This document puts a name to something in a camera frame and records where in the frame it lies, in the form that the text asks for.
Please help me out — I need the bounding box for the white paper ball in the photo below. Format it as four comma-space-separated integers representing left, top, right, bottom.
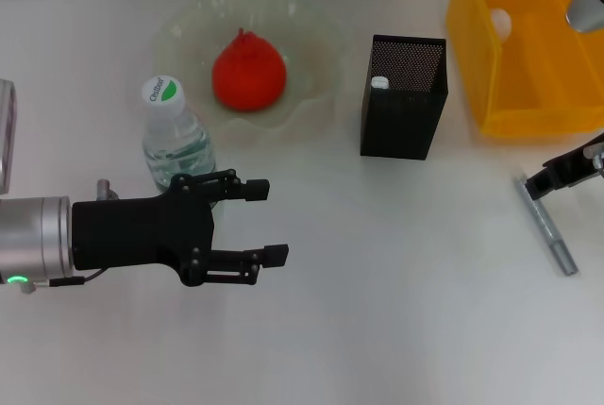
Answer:
489, 8, 513, 42

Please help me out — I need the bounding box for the black mesh pen holder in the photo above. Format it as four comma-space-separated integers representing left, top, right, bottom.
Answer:
359, 34, 448, 161

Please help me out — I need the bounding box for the yellow plastic bin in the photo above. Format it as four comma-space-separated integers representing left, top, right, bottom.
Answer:
445, 0, 604, 138

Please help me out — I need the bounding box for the clear water bottle green label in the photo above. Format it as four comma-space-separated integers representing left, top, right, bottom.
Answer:
141, 74, 218, 194

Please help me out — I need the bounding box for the red orange fruit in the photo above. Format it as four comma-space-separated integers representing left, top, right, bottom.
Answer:
211, 27, 288, 113

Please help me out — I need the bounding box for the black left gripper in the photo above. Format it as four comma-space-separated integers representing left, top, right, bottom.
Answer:
70, 168, 290, 288

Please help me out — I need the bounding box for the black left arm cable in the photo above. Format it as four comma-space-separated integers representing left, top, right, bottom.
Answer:
18, 268, 103, 296

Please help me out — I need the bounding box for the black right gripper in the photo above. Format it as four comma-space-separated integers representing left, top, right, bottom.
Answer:
525, 143, 604, 201

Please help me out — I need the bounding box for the green glass fruit plate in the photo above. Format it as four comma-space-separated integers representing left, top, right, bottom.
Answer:
149, 0, 349, 135

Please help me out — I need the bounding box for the grey pen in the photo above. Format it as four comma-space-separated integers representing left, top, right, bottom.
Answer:
513, 177, 579, 277

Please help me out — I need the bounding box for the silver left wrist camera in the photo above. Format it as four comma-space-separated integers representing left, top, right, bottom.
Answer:
0, 77, 20, 196

